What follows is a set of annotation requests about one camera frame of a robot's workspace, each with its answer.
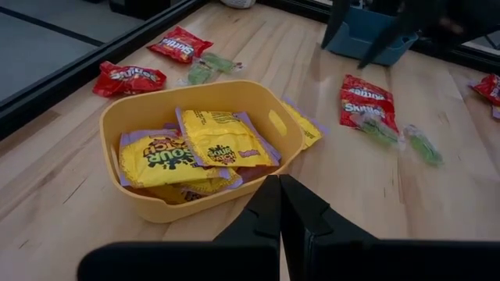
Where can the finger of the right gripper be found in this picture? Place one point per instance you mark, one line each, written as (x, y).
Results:
(386, 39)
(336, 21)

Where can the green candy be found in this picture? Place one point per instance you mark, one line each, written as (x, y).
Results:
(201, 72)
(423, 145)
(377, 129)
(222, 62)

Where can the red Skittles candy pack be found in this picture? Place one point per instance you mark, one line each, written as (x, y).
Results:
(129, 79)
(488, 89)
(180, 45)
(365, 91)
(365, 113)

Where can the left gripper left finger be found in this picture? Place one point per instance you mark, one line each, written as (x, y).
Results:
(234, 261)

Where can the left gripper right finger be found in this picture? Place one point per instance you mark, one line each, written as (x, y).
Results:
(351, 261)

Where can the blue plastic bin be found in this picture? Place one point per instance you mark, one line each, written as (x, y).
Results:
(359, 35)

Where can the black cabinet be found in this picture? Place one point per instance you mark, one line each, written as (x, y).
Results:
(129, 7)

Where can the yellow plastic bin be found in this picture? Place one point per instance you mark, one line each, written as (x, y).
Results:
(234, 95)

